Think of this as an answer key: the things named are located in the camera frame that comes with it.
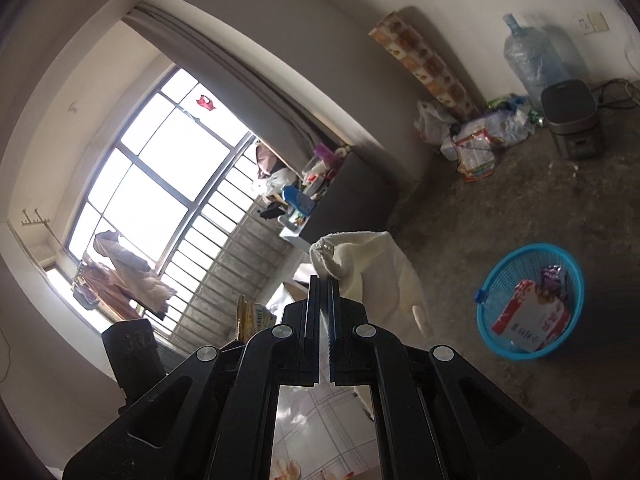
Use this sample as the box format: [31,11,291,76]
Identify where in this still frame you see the beige hanging jacket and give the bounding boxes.
[92,230,178,318]

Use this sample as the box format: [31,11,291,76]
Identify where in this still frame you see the crumpled clear plastic bags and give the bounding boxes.
[480,95,536,148]

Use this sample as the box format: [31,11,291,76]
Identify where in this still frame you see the yellow snack packet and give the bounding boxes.
[235,295,278,343]

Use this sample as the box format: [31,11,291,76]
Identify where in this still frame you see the metal window railing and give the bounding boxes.
[165,135,301,346]

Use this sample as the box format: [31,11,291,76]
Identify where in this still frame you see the grey curtain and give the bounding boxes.
[122,2,351,161]

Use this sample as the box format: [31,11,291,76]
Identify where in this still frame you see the purple snack wrapper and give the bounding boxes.
[540,265,568,303]

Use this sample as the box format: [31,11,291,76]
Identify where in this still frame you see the large water jug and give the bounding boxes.
[502,12,571,106]

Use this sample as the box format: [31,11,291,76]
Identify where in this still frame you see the white cloth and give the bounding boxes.
[307,230,436,338]

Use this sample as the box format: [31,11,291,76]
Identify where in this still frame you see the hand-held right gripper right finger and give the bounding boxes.
[326,276,583,480]

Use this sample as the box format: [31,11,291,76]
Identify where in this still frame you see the wall hook rack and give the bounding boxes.
[20,207,51,228]

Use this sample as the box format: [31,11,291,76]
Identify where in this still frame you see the red printed packet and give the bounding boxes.
[452,125,496,183]

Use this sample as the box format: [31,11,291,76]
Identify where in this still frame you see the red snack bag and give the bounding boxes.
[492,280,571,353]

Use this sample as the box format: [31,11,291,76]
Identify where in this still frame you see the window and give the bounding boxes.
[67,65,256,271]

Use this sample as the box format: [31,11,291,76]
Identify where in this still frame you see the blue plastic bottle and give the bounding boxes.
[282,185,316,216]

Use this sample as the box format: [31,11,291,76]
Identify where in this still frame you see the white plastic bag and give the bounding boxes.
[414,100,458,146]

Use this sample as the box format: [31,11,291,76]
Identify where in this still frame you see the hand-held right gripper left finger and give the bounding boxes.
[62,275,321,480]

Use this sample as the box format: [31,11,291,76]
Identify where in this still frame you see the brown hanging garment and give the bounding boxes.
[80,262,136,321]

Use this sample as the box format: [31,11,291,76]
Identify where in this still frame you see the wall socket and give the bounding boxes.
[577,12,608,33]

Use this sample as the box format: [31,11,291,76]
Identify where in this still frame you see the blue plastic basket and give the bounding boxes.
[472,243,586,361]

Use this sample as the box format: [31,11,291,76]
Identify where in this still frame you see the grey cabinet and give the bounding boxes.
[280,147,436,256]

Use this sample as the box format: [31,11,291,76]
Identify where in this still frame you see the grey rice cooker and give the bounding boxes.
[540,80,606,161]

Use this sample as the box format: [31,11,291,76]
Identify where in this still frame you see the patterned rolled sheet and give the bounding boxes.
[369,7,486,116]

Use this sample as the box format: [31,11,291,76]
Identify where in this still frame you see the black power cable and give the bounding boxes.
[595,45,640,111]

